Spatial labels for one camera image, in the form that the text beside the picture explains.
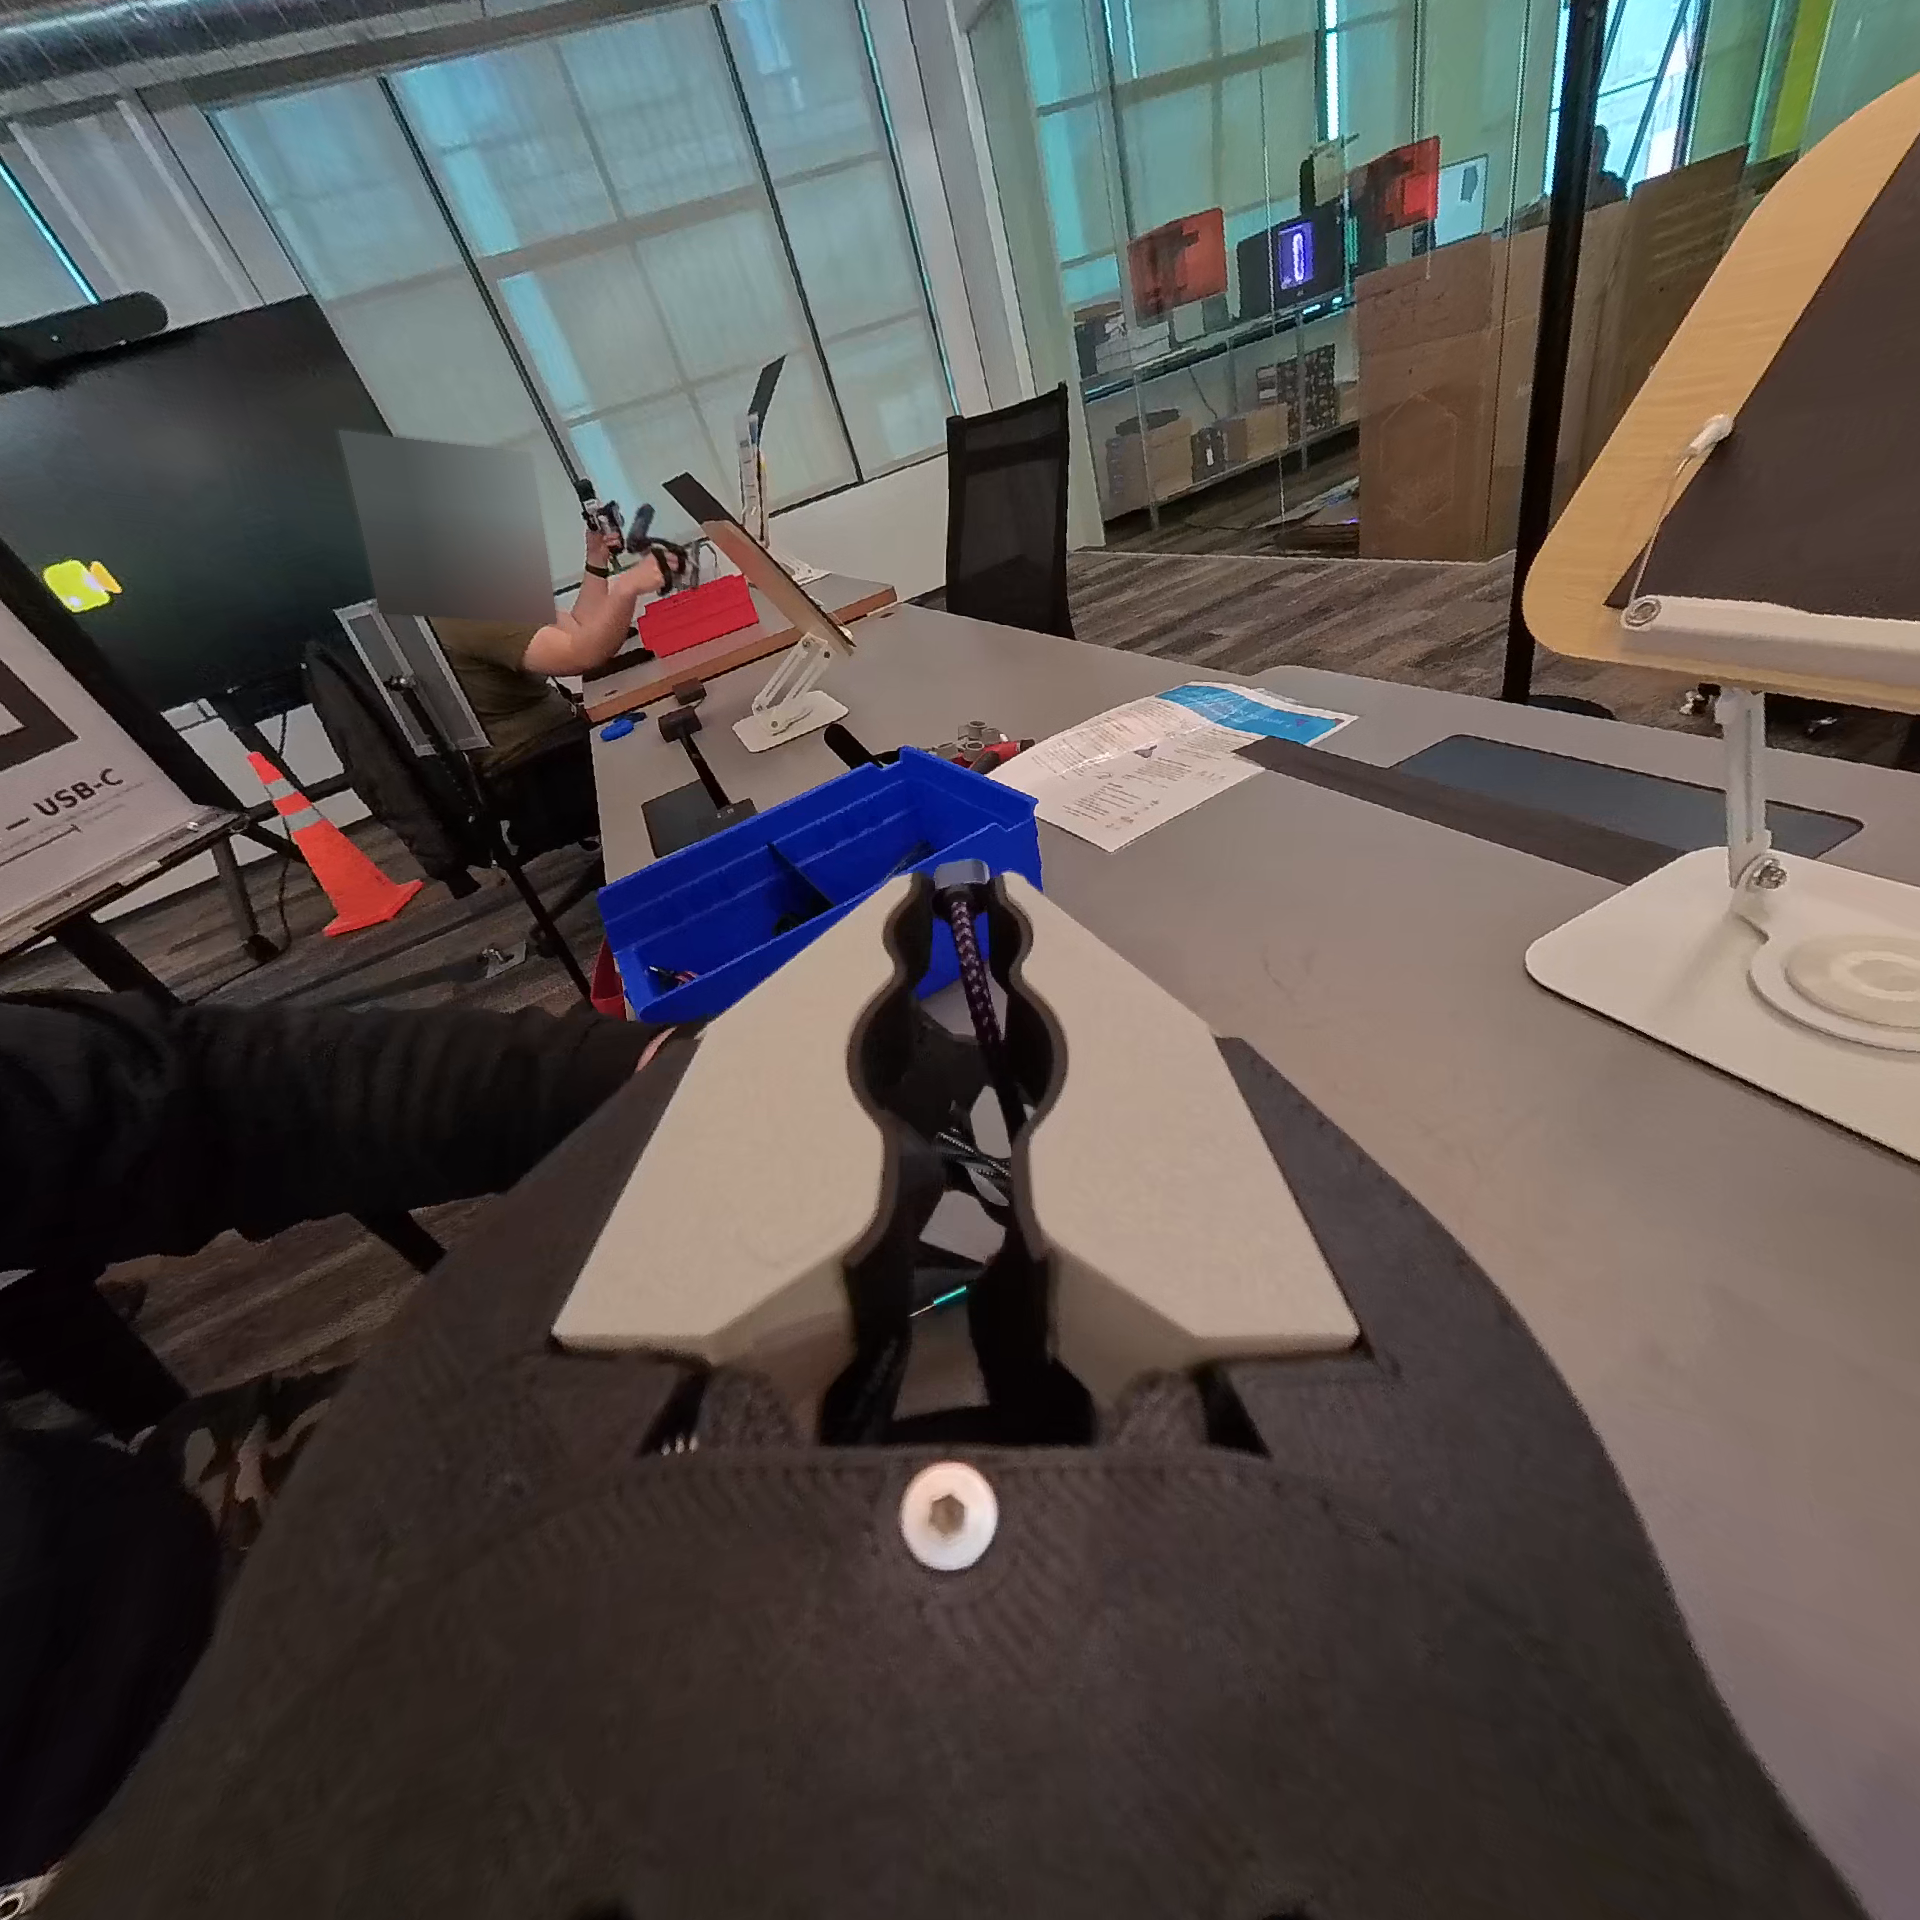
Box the wooden board stand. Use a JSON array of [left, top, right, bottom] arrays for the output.
[[732, 355, 830, 590], [661, 473, 865, 756]]

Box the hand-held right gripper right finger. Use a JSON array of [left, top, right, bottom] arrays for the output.
[[991, 876, 1364, 1405]]

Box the white printed paper sheet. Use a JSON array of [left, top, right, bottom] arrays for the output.
[[991, 696, 1270, 854]]

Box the black mesh chair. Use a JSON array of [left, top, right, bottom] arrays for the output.
[[945, 382, 1081, 643]]

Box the black chair with jacket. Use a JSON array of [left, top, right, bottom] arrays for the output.
[[301, 601, 602, 993]]

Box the blue and white leaflet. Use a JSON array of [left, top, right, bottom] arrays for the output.
[[1155, 682, 1360, 753]]

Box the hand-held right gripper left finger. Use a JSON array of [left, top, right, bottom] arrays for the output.
[[553, 875, 920, 1428]]

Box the storage shelf with boxes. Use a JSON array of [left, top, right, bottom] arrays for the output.
[[1072, 134, 1488, 520]]

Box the purple braided usb-c cable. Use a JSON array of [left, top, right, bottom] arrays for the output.
[[900, 858, 1040, 1203]]

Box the large black screen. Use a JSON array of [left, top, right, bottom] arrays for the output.
[[0, 293, 401, 715]]

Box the framed marker sign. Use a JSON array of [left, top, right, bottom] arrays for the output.
[[0, 541, 250, 963]]

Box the blue bin with marker label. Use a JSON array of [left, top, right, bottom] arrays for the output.
[[597, 744, 1042, 1027]]

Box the black pillar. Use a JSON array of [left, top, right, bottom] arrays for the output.
[[1500, 0, 1615, 709]]

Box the black handled tool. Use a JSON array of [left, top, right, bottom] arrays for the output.
[[656, 682, 753, 820]]

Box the red plastic tray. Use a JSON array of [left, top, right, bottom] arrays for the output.
[[636, 575, 763, 659]]

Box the large cardboard box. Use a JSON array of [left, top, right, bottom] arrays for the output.
[[1354, 224, 1563, 564], [1561, 142, 1759, 498]]

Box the white base acrylic leg stand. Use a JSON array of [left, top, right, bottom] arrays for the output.
[[1523, 67, 1920, 1164]]

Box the orange traffic cone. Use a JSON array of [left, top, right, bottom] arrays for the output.
[[247, 750, 427, 940]]

